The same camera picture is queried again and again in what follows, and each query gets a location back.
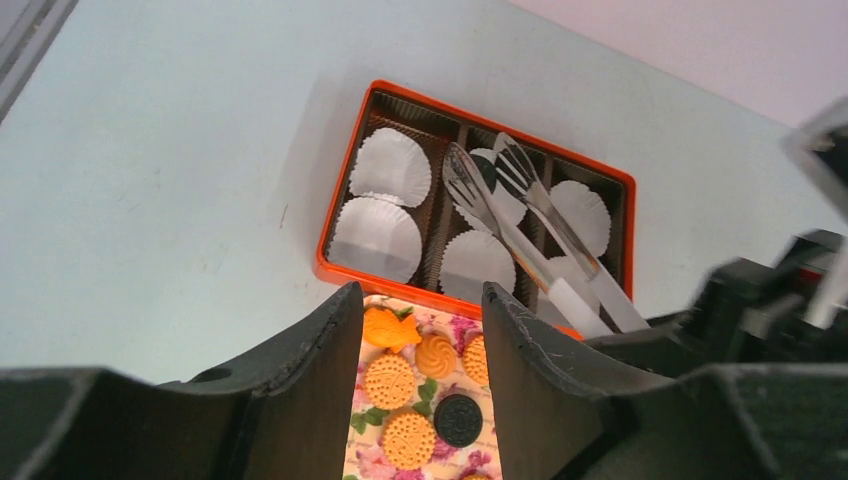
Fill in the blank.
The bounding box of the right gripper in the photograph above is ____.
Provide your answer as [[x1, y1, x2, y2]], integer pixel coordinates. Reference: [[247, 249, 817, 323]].
[[588, 230, 847, 378]]

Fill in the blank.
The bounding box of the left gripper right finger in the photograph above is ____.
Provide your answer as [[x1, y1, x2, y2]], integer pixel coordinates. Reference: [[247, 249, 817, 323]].
[[481, 283, 847, 479]]

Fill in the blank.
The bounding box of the metal tongs white handle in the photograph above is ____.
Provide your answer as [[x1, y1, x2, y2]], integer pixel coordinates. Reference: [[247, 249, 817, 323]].
[[442, 132, 650, 339]]

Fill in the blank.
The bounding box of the orange cookie tin box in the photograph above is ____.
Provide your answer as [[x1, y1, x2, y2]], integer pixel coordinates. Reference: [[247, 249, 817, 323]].
[[314, 80, 636, 338]]

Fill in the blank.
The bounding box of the orange fish shaped cookie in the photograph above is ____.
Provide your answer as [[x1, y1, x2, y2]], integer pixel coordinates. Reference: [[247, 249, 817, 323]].
[[363, 306, 422, 353]]

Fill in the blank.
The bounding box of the floral rectangular tray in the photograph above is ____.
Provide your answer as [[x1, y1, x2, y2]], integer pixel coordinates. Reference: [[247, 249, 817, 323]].
[[341, 295, 503, 479]]

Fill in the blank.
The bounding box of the black sandwich cookie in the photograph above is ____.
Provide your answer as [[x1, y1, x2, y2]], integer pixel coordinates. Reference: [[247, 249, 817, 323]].
[[433, 394, 483, 448], [470, 153, 498, 194]]

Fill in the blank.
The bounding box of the orange swirl cookie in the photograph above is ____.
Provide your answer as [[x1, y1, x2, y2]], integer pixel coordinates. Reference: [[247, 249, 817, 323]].
[[415, 334, 457, 379]]

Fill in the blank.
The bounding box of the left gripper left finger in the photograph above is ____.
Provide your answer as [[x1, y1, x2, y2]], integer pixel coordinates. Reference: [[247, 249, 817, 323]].
[[1, 282, 364, 479]]

